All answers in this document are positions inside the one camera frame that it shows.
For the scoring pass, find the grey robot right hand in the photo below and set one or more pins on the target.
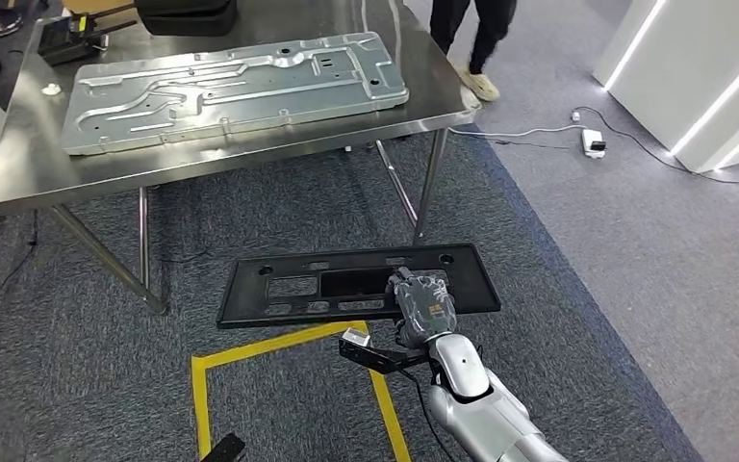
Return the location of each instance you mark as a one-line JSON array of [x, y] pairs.
[[423, 309]]

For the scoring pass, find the black plastic plate part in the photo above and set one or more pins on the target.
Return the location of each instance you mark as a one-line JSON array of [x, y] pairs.
[[248, 300]]

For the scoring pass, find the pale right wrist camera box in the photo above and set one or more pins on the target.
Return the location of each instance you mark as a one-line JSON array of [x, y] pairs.
[[355, 338]]

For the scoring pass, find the white panel with light strips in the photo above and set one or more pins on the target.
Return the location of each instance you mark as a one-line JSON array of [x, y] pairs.
[[694, 64]]

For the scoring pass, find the black remote controller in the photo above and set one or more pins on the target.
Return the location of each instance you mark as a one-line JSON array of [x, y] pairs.
[[66, 41]]

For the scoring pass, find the stainless steel workbench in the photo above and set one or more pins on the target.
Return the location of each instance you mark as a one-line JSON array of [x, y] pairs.
[[25, 172]]

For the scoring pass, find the small white scrap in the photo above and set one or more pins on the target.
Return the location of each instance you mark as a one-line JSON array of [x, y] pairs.
[[51, 89]]

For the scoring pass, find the white power strip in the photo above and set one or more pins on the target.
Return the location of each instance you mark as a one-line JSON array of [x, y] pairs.
[[592, 141]]

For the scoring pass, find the black right wrist camera bracket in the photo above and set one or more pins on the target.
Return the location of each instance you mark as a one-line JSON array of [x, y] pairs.
[[372, 358]]

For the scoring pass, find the stamped silver metal panel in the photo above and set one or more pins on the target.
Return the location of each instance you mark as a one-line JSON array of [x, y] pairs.
[[216, 95]]

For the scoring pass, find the yellow floor tape square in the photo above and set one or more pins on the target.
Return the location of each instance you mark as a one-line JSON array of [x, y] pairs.
[[198, 408]]

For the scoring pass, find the black zip carry case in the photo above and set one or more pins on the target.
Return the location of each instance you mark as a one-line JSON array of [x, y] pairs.
[[184, 16]]

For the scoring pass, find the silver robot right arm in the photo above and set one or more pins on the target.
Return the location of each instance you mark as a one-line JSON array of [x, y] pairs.
[[484, 421]]

